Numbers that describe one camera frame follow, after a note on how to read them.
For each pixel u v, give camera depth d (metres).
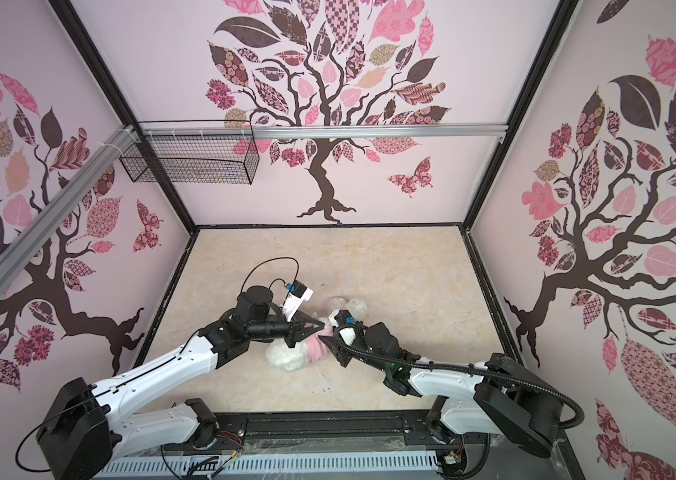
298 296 0.67
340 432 0.75
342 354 0.69
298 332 0.66
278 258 0.59
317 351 0.74
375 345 0.61
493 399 0.43
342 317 0.66
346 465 0.70
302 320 0.67
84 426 0.38
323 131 0.94
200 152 1.01
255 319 0.61
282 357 0.71
